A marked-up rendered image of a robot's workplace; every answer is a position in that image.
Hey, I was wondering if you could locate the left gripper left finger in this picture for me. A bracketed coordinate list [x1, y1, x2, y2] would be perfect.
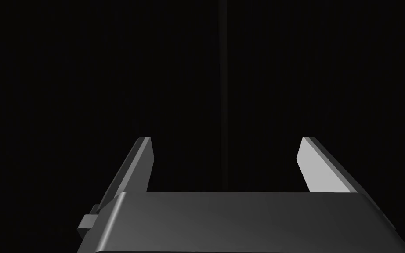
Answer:
[97, 137, 155, 211]

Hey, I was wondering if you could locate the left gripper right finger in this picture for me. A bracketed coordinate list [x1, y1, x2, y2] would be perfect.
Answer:
[296, 137, 369, 194]

